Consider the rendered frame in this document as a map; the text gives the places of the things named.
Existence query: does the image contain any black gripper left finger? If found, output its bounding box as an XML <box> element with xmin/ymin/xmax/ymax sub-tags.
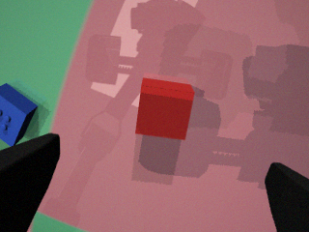
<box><xmin>0</xmin><ymin>132</ymin><xmax>61</xmax><ymax>232</ymax></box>

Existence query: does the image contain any blue lego brick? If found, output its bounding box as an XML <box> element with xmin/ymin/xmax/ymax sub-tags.
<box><xmin>0</xmin><ymin>84</ymin><xmax>39</xmax><ymax>146</ymax></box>

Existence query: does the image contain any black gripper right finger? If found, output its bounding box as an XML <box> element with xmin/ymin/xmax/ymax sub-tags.
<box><xmin>266</xmin><ymin>162</ymin><xmax>309</xmax><ymax>232</ymax></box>

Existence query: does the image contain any red block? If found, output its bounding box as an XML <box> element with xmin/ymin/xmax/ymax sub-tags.
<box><xmin>135</xmin><ymin>77</ymin><xmax>194</xmax><ymax>140</ymax></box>

